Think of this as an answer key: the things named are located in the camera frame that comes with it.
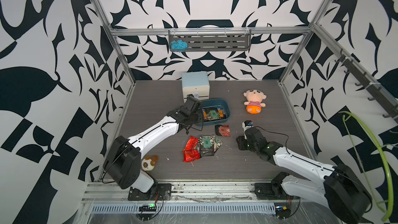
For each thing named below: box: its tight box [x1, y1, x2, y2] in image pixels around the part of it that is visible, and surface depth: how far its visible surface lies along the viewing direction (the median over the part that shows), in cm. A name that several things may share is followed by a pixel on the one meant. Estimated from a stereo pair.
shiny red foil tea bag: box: [183, 135, 199, 151], surface depth 89 cm
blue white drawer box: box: [181, 71, 210, 104], surface depth 101 cm
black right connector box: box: [275, 205, 292, 221], surface depth 72 cm
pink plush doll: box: [243, 89, 267, 115], surface depth 104 cm
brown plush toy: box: [141, 155, 159, 172], surface depth 82 cm
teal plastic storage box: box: [195, 98, 231, 127], surface depth 101 cm
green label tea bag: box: [207, 109, 221, 121], surface depth 100 cm
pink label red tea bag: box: [218, 124, 231, 137], surface depth 96 cm
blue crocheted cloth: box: [169, 38, 189, 53], surface depth 93 cm
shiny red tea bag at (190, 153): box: [182, 145, 201, 163], surface depth 85 cm
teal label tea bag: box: [199, 134, 224, 158], surface depth 89 cm
